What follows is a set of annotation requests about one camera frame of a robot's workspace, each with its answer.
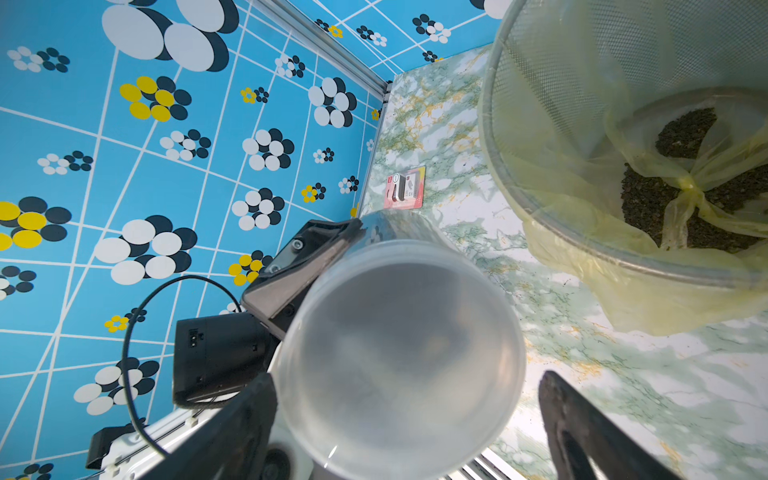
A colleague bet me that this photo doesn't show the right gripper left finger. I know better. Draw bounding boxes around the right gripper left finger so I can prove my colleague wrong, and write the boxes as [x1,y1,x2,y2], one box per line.
[144,373,278,480]

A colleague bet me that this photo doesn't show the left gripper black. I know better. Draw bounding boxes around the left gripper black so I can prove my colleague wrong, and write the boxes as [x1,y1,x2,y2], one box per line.
[172,219,363,408]

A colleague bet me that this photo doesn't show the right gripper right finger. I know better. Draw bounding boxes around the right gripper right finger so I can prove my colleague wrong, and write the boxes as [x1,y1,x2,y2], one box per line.
[538,370,678,480]

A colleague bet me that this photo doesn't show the clear plastic tea jar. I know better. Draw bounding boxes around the clear plastic tea jar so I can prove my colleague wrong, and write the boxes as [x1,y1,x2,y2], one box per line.
[272,210,526,479]

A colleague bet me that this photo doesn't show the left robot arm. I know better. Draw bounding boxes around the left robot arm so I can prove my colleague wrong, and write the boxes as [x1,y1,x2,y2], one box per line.
[87,219,363,479]

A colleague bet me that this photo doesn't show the pink card package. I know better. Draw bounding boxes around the pink card package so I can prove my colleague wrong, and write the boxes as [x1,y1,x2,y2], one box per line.
[384,166,426,210]

